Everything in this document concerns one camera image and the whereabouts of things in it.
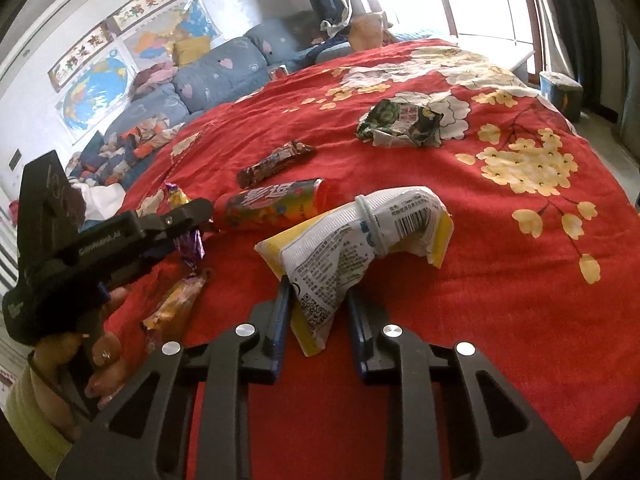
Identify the dark right curtain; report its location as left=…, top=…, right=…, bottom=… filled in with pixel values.
left=537, top=0, right=640, bottom=126

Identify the crumpled green snack packet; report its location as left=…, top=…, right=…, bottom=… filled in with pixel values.
left=356, top=99, right=444, bottom=148

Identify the red drink can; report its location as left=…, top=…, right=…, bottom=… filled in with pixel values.
left=269, top=64, right=288, bottom=80

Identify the orange snack wrapper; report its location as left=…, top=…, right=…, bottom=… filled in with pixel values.
left=141, top=271, right=208, bottom=356

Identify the world map poster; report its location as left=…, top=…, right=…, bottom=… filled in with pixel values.
left=55, top=48, right=134, bottom=136

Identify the china map poster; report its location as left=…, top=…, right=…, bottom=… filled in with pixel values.
left=122, top=0, right=220, bottom=70

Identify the yellow cushion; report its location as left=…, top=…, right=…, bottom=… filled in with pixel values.
left=172, top=36, right=210, bottom=67

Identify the red floral table cloth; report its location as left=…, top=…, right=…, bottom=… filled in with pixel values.
left=124, top=40, right=639, bottom=479

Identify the left calligraphy frame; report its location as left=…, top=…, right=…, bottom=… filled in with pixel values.
left=48, top=21, right=112, bottom=92

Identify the right calligraphy frame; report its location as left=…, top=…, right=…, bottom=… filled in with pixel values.
left=106, top=0, right=178, bottom=35

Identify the person left hand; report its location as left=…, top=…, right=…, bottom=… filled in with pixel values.
left=29, top=286, right=132, bottom=441

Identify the pile of pink clothes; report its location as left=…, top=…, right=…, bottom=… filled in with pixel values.
left=129, top=61, right=178, bottom=101

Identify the calligraphy frame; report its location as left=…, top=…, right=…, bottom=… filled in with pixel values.
left=106, top=0, right=178, bottom=35
left=48, top=21, right=112, bottom=92

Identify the blue sectional sofa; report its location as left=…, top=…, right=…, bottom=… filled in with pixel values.
left=101, top=11, right=352, bottom=136

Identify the small blue storage stool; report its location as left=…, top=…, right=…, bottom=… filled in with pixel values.
left=539, top=70, right=584, bottom=122

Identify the purple candy wrapper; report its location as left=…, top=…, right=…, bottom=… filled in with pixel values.
left=162, top=181, right=207, bottom=273

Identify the colourful patchwork blanket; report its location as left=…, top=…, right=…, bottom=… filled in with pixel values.
left=65, top=114, right=184, bottom=188

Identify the yellow white snack bag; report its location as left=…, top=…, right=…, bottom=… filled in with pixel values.
left=255, top=186, right=454, bottom=356

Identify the brown chocolate wrapper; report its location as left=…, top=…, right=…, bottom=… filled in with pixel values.
left=236, top=140, right=317, bottom=190

